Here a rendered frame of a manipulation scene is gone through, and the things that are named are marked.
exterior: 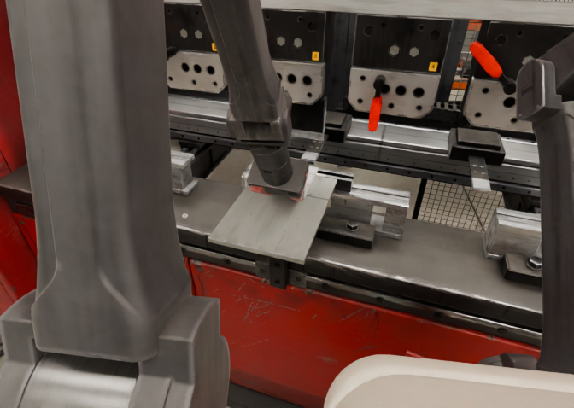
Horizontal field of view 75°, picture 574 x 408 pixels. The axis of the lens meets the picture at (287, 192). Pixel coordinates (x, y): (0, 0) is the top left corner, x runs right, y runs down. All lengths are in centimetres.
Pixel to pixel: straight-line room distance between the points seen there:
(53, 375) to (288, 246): 48
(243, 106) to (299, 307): 60
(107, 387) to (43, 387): 3
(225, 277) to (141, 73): 82
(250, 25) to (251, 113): 13
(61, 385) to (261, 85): 34
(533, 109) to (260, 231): 45
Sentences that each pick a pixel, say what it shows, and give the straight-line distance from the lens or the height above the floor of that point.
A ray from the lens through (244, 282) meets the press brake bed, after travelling 95.
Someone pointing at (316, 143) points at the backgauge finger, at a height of 101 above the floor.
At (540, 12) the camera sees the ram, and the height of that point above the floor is 135.
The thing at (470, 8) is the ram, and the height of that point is 136.
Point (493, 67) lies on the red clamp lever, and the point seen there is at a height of 128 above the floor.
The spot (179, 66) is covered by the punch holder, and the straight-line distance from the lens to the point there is 83.
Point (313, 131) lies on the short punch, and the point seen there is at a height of 110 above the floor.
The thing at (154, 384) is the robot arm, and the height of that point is 127.
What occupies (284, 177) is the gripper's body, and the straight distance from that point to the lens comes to 64.
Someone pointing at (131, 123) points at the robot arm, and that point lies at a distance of 17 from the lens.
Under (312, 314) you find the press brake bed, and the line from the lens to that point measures 95.
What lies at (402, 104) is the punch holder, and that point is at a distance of 71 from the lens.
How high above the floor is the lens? 145
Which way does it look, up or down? 35 degrees down
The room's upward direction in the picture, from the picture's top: straight up
